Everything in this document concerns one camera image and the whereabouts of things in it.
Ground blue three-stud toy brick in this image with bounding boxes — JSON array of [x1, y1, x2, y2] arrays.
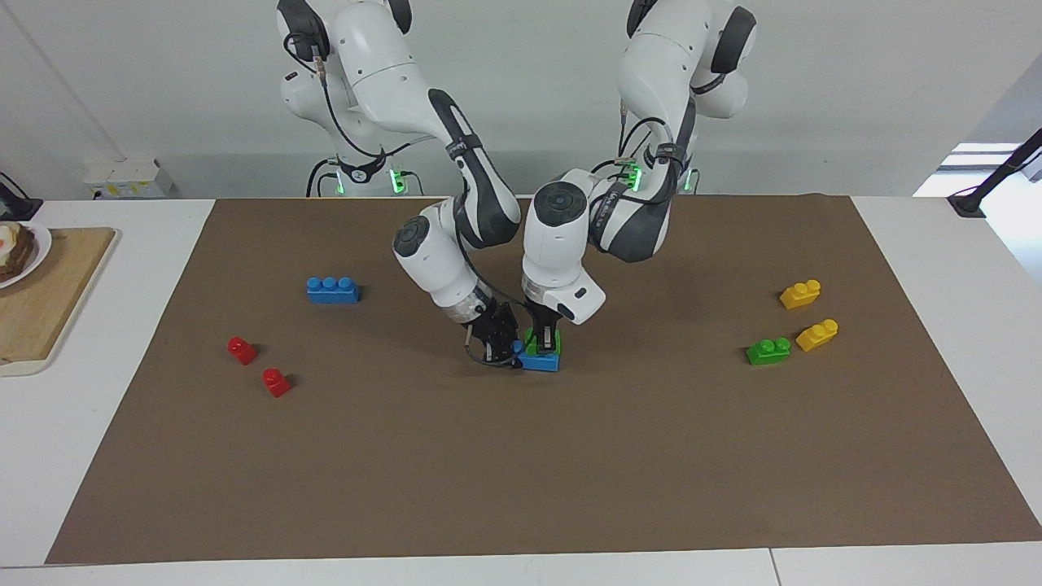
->
[[306, 277, 361, 304], [511, 340, 563, 373]]

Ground brown paper table mat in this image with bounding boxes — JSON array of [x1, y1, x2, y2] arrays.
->
[[45, 194, 1042, 565]]

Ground yellow two-stud toy brick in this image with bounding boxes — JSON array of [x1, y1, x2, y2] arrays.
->
[[795, 318, 839, 352], [779, 279, 822, 310]]

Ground wooden cutting board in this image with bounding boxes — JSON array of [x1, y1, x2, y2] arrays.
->
[[0, 227, 120, 377]]

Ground white plate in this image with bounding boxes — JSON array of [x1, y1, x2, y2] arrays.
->
[[0, 221, 53, 290]]

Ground toast with egg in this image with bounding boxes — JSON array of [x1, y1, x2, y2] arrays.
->
[[0, 221, 37, 282]]

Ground black right arm base cable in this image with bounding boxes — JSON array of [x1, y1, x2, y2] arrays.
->
[[306, 158, 338, 198]]

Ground white wall socket box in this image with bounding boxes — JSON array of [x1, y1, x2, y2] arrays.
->
[[84, 159, 173, 201]]

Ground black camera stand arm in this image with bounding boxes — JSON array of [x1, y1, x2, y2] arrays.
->
[[948, 129, 1042, 218]]

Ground black device with cable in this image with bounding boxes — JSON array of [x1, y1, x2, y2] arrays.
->
[[0, 173, 44, 222]]

